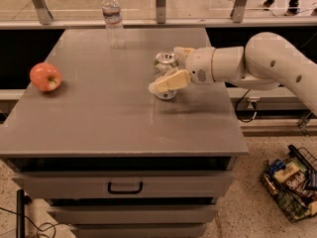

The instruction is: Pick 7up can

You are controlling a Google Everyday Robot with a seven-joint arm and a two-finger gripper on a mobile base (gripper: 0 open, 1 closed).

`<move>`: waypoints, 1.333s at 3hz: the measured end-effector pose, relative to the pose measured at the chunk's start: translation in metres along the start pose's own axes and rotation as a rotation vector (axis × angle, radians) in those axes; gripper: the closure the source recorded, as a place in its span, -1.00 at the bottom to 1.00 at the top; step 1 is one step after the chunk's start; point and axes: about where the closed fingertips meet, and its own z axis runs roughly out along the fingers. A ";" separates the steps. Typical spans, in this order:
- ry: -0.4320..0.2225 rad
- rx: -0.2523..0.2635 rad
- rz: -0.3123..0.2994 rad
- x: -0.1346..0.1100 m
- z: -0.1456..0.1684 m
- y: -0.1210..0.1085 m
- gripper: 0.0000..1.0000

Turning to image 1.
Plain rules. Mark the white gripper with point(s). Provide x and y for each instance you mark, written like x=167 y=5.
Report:
x=199 y=64

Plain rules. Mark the white green 7up can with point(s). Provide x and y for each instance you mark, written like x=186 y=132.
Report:
x=164 y=62

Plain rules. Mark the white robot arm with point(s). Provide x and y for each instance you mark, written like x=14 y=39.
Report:
x=267 y=61

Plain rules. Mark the clear plastic water bottle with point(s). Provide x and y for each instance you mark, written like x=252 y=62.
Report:
x=111 y=11

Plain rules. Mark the grey drawer cabinet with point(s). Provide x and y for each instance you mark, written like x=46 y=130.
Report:
x=102 y=124

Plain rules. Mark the red apple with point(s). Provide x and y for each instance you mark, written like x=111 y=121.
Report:
x=45 y=77

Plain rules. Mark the blue snack packet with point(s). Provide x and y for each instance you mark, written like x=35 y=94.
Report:
x=275 y=166

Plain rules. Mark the snack bag brown white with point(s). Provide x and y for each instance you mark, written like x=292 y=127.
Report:
x=293 y=178

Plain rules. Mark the green snack packet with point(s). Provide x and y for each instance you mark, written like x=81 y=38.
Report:
x=291 y=206

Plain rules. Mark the black vertical pole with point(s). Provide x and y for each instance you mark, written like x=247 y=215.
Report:
x=20 y=219

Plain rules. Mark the black drawer handle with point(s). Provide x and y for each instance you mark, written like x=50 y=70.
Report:
x=124 y=188

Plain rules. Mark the metal railing frame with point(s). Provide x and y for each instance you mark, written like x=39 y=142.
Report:
x=154 y=13

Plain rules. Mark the black wire basket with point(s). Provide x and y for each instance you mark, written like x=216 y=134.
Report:
x=308 y=163

